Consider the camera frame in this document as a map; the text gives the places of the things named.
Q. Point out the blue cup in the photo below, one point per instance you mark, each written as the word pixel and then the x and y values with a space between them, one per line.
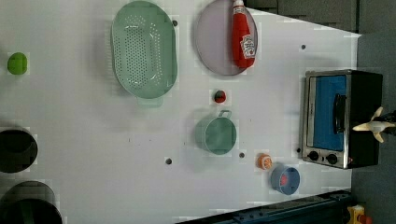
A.
pixel 294 179

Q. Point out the grey round plate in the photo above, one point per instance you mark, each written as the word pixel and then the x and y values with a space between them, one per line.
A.
pixel 213 37

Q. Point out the yellow red emergency button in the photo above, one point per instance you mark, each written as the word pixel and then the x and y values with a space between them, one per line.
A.
pixel 357 215

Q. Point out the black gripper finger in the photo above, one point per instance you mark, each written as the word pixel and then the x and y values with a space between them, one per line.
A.
pixel 391 131
pixel 390 117

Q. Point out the red ketchup bottle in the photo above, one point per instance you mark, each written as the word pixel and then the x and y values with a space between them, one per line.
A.
pixel 243 46

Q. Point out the red toy fruit in cup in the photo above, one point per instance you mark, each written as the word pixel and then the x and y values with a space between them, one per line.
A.
pixel 283 180

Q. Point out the black toaster oven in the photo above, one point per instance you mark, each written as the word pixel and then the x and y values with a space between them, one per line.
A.
pixel 334 103

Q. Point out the green cup with handle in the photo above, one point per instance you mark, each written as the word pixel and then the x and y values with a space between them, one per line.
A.
pixel 216 134

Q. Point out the black cylinder near edge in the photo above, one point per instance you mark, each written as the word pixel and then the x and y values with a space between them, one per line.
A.
pixel 18 150

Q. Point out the large black cylinder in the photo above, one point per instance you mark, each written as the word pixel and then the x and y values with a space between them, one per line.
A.
pixel 30 202

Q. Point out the orange toy slice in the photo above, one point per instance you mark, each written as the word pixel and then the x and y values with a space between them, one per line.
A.
pixel 264 162

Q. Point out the blue metal frame rail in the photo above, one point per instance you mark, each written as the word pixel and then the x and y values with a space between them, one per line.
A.
pixel 326 208

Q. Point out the red toy strawberry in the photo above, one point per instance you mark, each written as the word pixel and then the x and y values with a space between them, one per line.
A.
pixel 220 97

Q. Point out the green toy lime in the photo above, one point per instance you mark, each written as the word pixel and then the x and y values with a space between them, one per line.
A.
pixel 17 64

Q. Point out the peeled toy banana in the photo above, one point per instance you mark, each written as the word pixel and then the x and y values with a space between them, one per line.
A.
pixel 374 126

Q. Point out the green perforated colander basket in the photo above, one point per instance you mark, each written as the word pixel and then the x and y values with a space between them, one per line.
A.
pixel 144 50

